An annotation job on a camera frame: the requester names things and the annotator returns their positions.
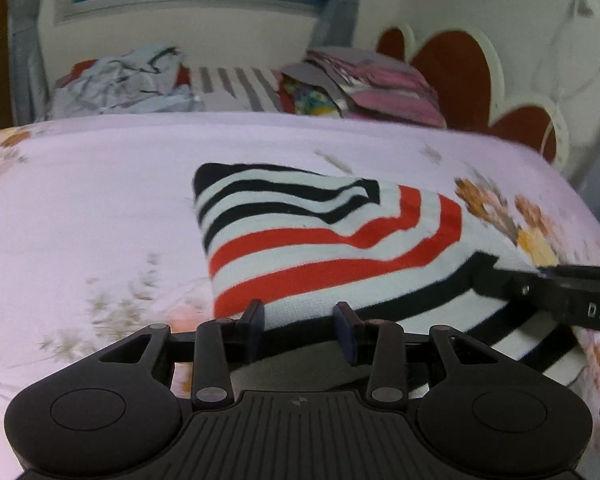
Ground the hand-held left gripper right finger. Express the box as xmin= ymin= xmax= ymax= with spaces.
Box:
xmin=332 ymin=301 xmax=502 ymax=407

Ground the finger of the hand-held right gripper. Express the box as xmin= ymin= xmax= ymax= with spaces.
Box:
xmin=472 ymin=253 xmax=557 ymax=312

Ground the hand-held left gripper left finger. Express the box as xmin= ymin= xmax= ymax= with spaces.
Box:
xmin=99 ymin=299 xmax=267 ymax=410

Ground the black red striped white shirt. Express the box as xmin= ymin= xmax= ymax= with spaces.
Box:
xmin=192 ymin=162 xmax=590 ymax=392

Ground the pile of crumpled clothes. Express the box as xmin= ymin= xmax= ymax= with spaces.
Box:
xmin=44 ymin=45 xmax=207 ymax=122

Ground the pink floral bed sheet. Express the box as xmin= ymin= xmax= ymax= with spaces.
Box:
xmin=0 ymin=112 xmax=600 ymax=480

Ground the white and brown headboard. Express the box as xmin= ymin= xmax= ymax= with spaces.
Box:
xmin=377 ymin=22 xmax=574 ymax=167

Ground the stack of pink grey blankets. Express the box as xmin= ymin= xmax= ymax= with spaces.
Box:
xmin=281 ymin=46 xmax=449 ymax=129

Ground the colourful floral cloth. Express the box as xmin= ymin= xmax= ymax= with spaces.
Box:
xmin=280 ymin=75 xmax=349 ymax=119

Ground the grey striped white pillow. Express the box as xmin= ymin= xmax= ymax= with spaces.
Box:
xmin=189 ymin=65 xmax=287 ymax=114

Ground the grey curtain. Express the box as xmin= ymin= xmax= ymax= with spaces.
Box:
xmin=312 ymin=0 xmax=382 ymax=54
xmin=7 ymin=0 xmax=52 ymax=122

